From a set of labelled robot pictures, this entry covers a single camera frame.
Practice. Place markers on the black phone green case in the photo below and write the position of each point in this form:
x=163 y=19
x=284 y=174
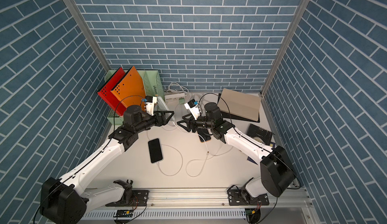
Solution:
x=161 y=105
x=155 y=150

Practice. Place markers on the white power strip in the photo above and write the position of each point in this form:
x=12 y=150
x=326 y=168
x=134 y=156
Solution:
x=174 y=97

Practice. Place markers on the black phone pink case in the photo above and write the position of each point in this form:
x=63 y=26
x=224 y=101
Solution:
x=204 y=135

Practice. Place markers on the blue book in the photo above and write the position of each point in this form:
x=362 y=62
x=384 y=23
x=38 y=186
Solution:
x=251 y=160

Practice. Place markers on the green mesh file organizer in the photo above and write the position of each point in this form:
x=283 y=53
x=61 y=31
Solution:
x=152 y=84

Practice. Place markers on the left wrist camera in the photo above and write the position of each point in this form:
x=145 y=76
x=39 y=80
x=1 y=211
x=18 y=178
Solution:
x=150 y=103

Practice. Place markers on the black book gold emblem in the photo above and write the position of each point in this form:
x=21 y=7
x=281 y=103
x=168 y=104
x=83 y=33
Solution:
x=260 y=134

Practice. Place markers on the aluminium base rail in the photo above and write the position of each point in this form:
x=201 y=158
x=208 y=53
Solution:
x=219 y=198

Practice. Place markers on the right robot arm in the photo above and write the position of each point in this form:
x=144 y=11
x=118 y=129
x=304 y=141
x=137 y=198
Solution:
x=276 y=170

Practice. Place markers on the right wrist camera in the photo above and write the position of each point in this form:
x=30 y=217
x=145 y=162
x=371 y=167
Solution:
x=193 y=106

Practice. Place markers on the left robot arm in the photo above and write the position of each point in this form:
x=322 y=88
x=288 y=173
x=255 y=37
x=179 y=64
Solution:
x=65 y=201

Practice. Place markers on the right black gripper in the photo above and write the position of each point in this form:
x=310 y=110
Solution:
x=191 y=122

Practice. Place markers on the orange folder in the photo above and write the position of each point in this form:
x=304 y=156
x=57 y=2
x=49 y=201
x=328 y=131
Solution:
x=130 y=89

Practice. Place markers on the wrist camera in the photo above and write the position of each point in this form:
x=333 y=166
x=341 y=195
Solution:
x=150 y=103
x=193 y=106

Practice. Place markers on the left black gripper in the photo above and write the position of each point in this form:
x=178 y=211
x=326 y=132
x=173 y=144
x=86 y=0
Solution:
x=163 y=121

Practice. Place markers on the red folder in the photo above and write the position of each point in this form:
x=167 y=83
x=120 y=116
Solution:
x=106 y=94

